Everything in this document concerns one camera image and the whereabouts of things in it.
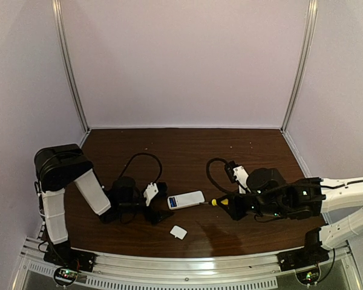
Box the black left camera cable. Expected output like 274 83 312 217
117 153 163 194

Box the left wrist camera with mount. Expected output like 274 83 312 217
143 182 168 207

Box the white battery cover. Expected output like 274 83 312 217
169 225 188 240

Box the blue battery in remote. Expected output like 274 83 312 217
168 197 177 209

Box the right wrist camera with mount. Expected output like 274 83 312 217
224 161 250 194

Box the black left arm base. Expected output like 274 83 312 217
44 240 96 289

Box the left aluminium corner post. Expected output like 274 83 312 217
51 0 90 133

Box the black right camera cable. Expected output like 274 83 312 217
206 157 291 197

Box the aluminium front rail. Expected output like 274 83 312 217
10 238 363 289

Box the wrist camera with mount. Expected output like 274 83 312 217
224 161 250 194
143 182 168 207

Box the aluminium corner post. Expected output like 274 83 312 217
51 0 90 133
281 0 319 134

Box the right aluminium corner post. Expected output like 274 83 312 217
281 0 319 134

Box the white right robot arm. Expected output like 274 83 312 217
211 168 363 252

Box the white remote control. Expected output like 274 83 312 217
167 191 205 210

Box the yellow handled screwdriver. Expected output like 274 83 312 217
200 199 217 207

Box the black camera cable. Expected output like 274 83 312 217
117 153 163 194
206 157 291 197

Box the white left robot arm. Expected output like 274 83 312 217
34 144 173 245

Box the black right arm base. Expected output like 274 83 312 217
276 228 329 286

